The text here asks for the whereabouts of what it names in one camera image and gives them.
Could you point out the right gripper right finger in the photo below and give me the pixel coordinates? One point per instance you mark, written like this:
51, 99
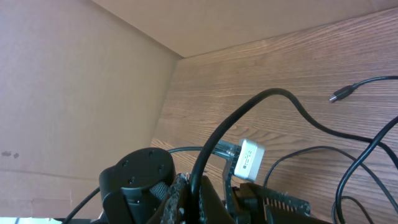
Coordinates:
211, 208

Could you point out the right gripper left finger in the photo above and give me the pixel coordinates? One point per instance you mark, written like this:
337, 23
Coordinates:
173, 208

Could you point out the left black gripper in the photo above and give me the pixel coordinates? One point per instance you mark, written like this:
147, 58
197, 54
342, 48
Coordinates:
253, 203

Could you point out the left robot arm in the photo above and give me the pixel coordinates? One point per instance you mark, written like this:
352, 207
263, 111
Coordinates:
143, 187

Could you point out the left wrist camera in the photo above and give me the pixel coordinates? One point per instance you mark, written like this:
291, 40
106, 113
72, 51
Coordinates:
249, 160

